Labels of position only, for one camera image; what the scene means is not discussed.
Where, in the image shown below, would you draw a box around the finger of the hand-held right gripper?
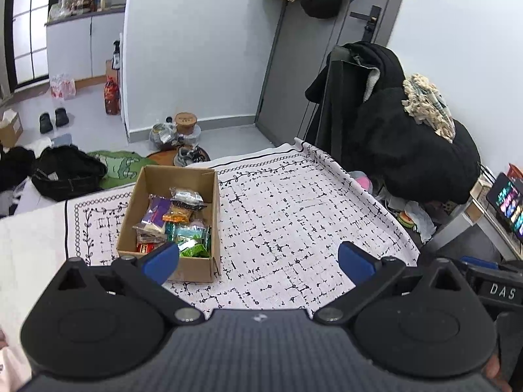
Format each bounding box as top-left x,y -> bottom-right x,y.
449,258 -> 523,283
461,256 -> 523,272

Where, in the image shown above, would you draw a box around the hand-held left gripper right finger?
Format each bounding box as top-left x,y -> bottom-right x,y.
312,240 -> 470,326

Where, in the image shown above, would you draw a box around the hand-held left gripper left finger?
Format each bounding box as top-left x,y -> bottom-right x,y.
55,240 -> 205,326

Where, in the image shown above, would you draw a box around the light green snack packet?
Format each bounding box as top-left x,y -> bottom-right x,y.
179,241 -> 211,259

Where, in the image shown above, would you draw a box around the orange cracker packet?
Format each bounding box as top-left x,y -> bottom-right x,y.
162,206 -> 193,224

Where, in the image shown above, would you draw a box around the purple snack packet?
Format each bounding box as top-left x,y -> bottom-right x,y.
133,196 -> 172,235

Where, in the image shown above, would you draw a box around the clear white cake packet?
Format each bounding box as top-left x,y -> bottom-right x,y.
169,188 -> 204,211

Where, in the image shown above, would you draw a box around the person's right hand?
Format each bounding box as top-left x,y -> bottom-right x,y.
485,352 -> 512,392

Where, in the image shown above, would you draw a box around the grey metal rack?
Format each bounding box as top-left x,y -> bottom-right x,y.
425,163 -> 523,262

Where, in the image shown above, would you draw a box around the black tablet screen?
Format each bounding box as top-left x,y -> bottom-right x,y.
485,172 -> 523,241

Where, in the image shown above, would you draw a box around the colourful plastic bag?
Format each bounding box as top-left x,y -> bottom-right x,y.
394,200 -> 436,242

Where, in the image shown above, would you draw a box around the white black patterned blanket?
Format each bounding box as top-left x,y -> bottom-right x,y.
64,138 -> 421,321

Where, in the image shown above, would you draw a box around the green rug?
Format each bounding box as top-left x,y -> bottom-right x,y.
87,150 -> 154,190

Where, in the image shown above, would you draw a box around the grey sneakers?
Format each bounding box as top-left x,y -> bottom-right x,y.
174,147 -> 205,167

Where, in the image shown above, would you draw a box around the black fleece coat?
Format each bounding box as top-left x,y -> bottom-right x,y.
355,87 -> 482,205

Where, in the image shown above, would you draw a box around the clear plastic trash bag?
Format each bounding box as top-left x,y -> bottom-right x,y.
148,120 -> 203,150

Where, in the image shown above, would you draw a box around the white bed sheet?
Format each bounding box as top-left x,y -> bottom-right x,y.
0,202 -> 70,335

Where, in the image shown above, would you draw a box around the black bag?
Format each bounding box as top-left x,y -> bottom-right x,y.
30,145 -> 109,202

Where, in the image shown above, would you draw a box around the brown paper tub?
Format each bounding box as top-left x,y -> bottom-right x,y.
175,112 -> 198,135

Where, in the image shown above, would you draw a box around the beige knit scarf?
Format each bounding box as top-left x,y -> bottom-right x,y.
402,73 -> 456,143

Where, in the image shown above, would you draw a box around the red drink bottle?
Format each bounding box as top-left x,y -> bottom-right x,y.
103,75 -> 121,116

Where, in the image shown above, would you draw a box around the black clothes pile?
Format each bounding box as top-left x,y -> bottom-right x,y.
0,145 -> 37,192

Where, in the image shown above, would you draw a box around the black chair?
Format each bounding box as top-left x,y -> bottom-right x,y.
316,45 -> 356,164

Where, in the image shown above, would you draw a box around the white garment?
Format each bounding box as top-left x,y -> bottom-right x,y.
0,331 -> 33,392

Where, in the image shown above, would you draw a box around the pack of pink bottles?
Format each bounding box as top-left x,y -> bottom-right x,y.
49,73 -> 77,99

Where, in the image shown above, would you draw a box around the small cardboard box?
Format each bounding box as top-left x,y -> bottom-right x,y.
0,108 -> 24,148

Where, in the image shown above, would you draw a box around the grey door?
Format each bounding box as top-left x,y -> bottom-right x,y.
254,0 -> 411,152

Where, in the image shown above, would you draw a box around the white cabinet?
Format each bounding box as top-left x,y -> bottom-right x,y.
45,6 -> 125,86

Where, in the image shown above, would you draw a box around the black framed glass door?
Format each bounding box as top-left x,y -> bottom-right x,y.
4,0 -> 54,90

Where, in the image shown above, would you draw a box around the black door handle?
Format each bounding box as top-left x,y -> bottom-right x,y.
350,5 -> 382,43

